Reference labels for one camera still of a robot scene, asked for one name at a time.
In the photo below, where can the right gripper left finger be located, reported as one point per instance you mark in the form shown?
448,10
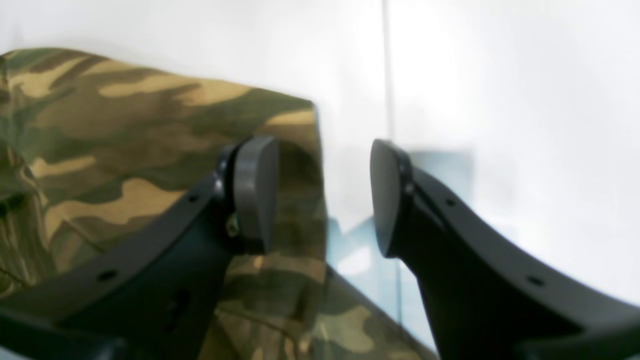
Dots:
152,296

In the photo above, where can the camouflage t-shirt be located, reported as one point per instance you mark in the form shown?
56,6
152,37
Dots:
94,149

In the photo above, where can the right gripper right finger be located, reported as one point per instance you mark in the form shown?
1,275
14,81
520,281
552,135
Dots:
484,297

